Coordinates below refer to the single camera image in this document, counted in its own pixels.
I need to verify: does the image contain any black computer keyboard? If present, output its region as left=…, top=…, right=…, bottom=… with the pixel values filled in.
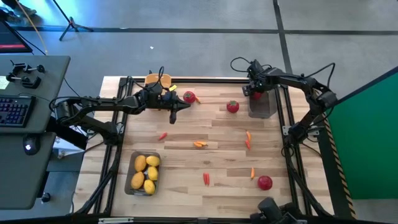
left=0, top=94, right=37, bottom=129

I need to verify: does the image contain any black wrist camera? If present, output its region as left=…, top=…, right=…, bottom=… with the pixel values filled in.
left=148, top=82, right=163, bottom=94
left=248, top=59, right=264, bottom=75

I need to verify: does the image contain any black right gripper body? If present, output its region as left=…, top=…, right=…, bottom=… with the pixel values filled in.
left=248, top=73, right=270, bottom=93

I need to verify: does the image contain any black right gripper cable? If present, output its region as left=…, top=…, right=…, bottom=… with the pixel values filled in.
left=229, top=57, right=252, bottom=74

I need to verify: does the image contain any black screen with red strip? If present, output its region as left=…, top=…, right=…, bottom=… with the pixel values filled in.
left=0, top=20, right=34, bottom=54

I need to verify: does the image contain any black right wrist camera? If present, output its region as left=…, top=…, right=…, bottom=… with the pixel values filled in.
left=248, top=59, right=264, bottom=75

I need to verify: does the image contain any silver metal bracket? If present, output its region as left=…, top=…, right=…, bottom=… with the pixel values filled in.
left=98, top=217, right=135, bottom=224

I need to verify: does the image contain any person's foot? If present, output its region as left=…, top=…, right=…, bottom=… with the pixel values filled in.
left=0, top=0, right=37, bottom=18

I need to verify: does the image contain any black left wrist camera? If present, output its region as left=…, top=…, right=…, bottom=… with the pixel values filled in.
left=148, top=82, right=163, bottom=94

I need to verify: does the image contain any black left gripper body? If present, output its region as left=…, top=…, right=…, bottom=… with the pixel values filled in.
left=136, top=89, right=182, bottom=113

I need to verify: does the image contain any white paper sheet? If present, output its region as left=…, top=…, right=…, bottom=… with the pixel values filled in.
left=52, top=136, right=85, bottom=160

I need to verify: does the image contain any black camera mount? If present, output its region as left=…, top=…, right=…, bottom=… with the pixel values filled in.
left=249, top=196, right=308, bottom=224

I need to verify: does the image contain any black desk clamp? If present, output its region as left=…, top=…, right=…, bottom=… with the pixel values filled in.
left=10, top=60, right=46, bottom=75
left=5, top=73, right=42, bottom=90

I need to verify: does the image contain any yellow plastic basket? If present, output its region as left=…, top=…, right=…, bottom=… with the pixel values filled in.
left=144, top=73, right=172, bottom=111

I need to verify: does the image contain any gray desk surface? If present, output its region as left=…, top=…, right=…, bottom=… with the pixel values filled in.
left=0, top=55, right=72, bottom=135
left=0, top=132, right=57, bottom=211

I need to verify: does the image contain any green wall panel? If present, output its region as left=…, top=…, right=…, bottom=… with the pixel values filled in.
left=326, top=65, right=398, bottom=200

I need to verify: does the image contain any gray translucent plastic basket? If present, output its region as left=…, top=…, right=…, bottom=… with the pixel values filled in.
left=248, top=90, right=278, bottom=119
left=124, top=151, right=162, bottom=197

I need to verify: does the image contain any black computer mouse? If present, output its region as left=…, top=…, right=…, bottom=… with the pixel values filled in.
left=22, top=134, right=41, bottom=156

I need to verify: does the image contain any yellow floor cable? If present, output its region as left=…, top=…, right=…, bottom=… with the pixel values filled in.
left=14, top=0, right=50, bottom=56

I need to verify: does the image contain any black tripod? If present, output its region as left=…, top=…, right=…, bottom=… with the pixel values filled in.
left=51, top=0, right=95, bottom=42

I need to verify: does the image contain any black aluminium table frame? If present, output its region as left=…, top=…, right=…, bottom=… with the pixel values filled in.
left=73, top=76, right=335, bottom=218

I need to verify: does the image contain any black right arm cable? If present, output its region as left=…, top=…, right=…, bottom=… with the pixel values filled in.
left=300, top=62, right=336, bottom=91

